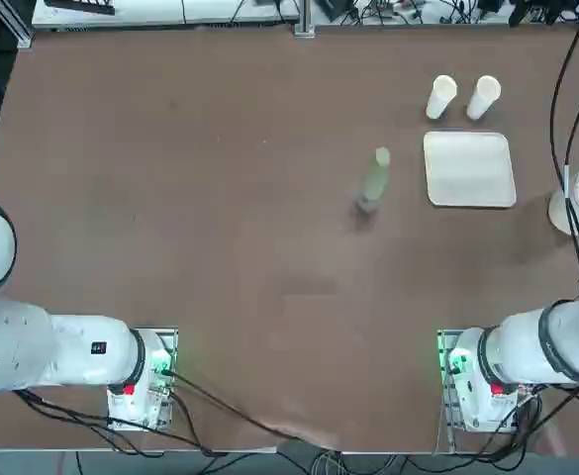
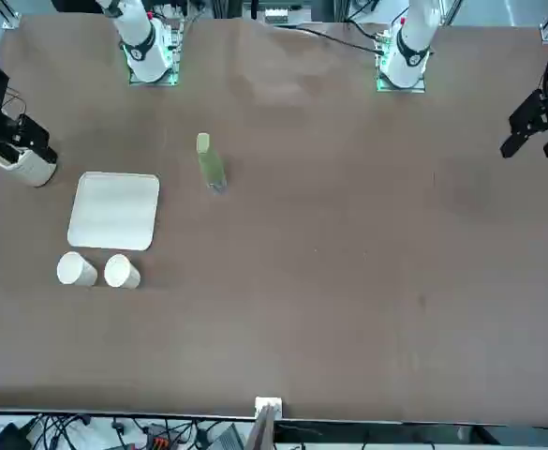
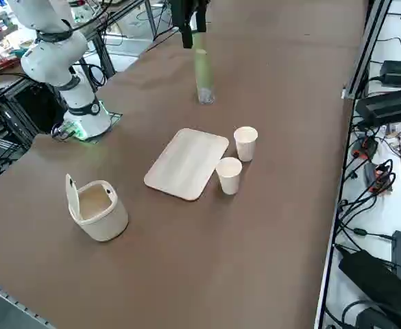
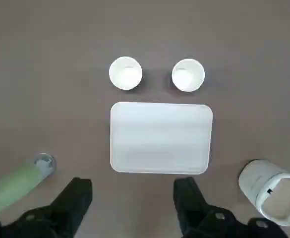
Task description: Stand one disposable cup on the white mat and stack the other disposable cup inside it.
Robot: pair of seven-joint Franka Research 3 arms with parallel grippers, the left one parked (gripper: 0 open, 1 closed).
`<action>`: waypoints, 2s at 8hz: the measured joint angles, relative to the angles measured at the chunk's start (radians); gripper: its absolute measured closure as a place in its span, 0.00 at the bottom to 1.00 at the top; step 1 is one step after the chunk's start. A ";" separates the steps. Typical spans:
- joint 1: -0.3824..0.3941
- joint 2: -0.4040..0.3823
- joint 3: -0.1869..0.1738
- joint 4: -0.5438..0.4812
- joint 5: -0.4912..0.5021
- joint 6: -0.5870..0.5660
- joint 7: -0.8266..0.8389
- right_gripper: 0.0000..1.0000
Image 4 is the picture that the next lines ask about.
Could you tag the green bottle with clear cap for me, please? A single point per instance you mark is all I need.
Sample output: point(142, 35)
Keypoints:
point(16, 183)

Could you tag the white disposable paper cup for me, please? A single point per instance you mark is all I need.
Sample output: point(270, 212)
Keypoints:
point(188, 75)
point(125, 74)

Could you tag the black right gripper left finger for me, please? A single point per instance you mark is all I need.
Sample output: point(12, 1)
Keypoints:
point(60, 213)

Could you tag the white rectangular mat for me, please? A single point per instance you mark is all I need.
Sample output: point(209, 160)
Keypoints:
point(159, 136)

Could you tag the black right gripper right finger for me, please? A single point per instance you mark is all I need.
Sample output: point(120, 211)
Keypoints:
point(199, 218)

